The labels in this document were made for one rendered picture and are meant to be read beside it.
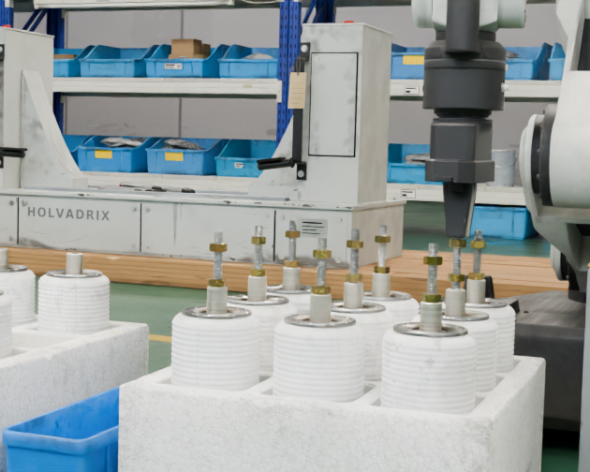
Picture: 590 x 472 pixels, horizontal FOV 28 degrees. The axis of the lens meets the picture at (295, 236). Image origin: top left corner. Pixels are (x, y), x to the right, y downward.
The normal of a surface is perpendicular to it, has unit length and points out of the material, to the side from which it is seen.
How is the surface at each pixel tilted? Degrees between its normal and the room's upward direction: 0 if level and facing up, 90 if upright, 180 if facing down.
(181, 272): 90
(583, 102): 43
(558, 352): 90
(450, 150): 90
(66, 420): 88
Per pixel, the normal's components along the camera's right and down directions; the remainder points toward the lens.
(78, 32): -0.36, 0.06
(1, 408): 0.94, 0.05
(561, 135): -0.32, -0.30
